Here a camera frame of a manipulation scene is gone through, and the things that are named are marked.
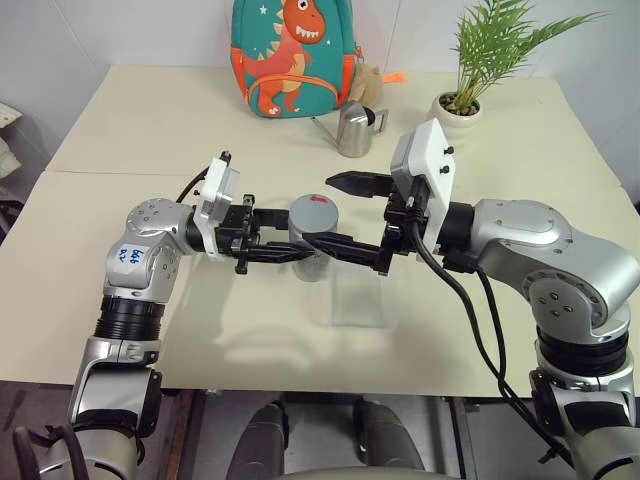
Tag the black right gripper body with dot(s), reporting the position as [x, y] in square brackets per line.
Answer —
[402, 220]

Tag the grey cylindrical container red label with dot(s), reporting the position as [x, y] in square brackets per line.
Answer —
[314, 212]

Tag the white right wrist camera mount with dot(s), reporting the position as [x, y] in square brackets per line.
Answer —
[430, 150]

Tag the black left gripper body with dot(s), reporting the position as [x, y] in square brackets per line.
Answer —
[237, 225]

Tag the brown plush toy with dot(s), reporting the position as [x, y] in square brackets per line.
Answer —
[367, 82]

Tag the dark rounded shape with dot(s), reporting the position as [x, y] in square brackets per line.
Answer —
[387, 435]
[262, 440]

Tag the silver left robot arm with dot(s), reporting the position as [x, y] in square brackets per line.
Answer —
[145, 260]

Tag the clear plastic box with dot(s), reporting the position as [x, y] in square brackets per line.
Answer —
[361, 300]

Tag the green palm plant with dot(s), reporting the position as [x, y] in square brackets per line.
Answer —
[492, 45]

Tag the teal dinosaur backpack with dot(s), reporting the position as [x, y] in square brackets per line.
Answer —
[290, 55]

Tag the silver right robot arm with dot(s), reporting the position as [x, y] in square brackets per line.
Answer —
[550, 250]

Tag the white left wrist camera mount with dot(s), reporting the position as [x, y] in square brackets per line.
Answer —
[216, 195]

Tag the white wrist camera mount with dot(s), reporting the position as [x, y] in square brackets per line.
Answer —
[430, 150]
[216, 195]

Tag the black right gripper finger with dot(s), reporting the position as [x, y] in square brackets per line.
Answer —
[350, 247]
[362, 184]

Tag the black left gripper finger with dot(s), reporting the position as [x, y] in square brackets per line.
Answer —
[272, 219]
[280, 252]

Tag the white plant pot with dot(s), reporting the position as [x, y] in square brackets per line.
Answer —
[457, 120]

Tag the orange tag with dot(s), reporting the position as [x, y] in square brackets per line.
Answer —
[394, 77]

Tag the white socket strip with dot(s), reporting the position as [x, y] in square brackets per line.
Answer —
[9, 116]

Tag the steel watering can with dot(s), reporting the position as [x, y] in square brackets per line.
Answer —
[355, 132]

